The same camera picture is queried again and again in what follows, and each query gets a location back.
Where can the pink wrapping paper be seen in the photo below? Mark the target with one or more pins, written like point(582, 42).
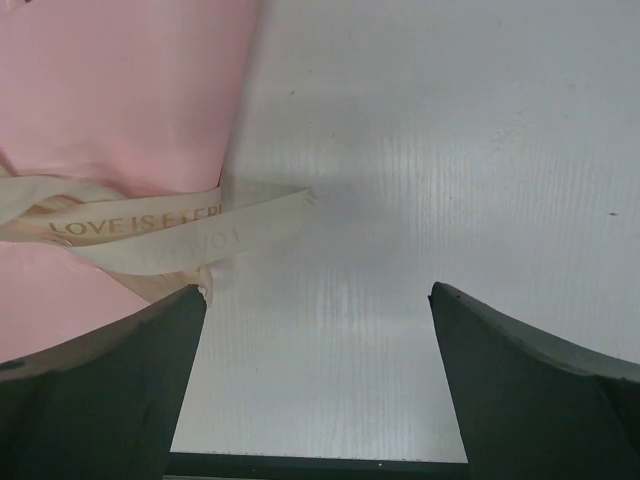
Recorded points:
point(136, 96)

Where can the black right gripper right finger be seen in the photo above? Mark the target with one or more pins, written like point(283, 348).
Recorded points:
point(529, 404)

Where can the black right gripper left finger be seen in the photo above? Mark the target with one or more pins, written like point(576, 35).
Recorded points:
point(103, 405)

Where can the cream printed ribbon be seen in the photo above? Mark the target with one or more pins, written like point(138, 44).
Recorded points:
point(153, 246)

